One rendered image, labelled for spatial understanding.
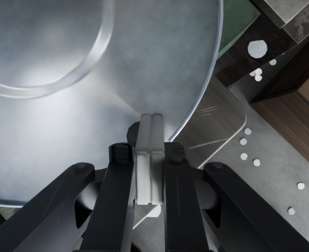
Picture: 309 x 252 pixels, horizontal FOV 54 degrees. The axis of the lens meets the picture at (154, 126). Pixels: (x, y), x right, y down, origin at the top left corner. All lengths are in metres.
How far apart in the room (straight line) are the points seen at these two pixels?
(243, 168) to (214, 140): 0.83
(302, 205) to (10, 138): 1.01
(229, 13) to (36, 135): 0.26
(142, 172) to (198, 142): 0.08
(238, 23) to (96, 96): 0.22
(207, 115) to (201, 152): 0.03
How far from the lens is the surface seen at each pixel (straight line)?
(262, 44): 0.39
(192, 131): 0.23
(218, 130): 0.23
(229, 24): 0.39
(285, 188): 1.11
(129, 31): 0.24
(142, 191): 0.16
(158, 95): 0.22
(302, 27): 0.45
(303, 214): 1.15
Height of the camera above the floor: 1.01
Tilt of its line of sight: 89 degrees down
